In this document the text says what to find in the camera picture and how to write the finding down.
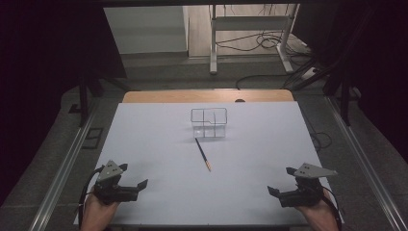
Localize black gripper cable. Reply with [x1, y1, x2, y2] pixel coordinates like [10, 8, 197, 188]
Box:
[321, 188, 344, 231]
[77, 166, 106, 231]

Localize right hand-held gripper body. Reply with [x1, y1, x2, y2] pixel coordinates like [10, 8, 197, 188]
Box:
[278, 162, 339, 209]

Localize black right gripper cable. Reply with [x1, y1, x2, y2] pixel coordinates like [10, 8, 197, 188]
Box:
[321, 188, 344, 231]

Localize thin black looped cable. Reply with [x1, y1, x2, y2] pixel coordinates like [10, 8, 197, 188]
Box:
[308, 130, 333, 152]

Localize aluminium floor rail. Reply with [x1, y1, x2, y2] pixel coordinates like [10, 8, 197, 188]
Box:
[36, 98, 101, 231]
[324, 95, 408, 231]

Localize tangled black floor cables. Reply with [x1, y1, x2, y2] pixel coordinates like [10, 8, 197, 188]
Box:
[215, 30, 310, 53]

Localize white cabinet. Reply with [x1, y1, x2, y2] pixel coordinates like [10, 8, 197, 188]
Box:
[102, 5, 191, 56]

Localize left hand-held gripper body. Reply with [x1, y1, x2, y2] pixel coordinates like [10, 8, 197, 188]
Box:
[92, 159, 140, 206]

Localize dark floor socket plate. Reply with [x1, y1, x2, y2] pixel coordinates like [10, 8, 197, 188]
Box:
[81, 127, 105, 150]

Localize dark curtain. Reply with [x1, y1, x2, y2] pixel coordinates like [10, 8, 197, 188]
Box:
[292, 0, 408, 166]
[0, 0, 127, 207]

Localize dark pencil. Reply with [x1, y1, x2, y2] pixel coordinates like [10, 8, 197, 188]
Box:
[194, 137, 213, 173]

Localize person's right hand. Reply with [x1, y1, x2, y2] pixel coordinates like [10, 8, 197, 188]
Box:
[293, 188, 340, 231]

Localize person's left hand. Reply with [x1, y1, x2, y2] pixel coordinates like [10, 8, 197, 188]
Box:
[80, 190, 121, 231]

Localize white metal desk frame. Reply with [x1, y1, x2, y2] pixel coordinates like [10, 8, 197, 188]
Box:
[208, 3, 301, 76]

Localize white table cover board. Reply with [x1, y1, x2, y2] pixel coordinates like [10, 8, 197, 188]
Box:
[73, 101, 345, 226]

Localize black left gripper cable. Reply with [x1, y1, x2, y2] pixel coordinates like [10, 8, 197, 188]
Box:
[77, 166, 106, 231]

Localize white power strip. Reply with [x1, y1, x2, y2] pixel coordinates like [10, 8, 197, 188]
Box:
[300, 66, 319, 81]

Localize black metal stand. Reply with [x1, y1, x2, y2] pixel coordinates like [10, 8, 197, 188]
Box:
[322, 71, 361, 127]
[77, 72, 130, 128]

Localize long black floor cable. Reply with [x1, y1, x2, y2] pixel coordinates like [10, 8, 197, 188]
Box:
[235, 73, 292, 91]

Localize clear acrylic organizer box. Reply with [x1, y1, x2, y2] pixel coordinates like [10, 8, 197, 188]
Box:
[190, 107, 229, 140]

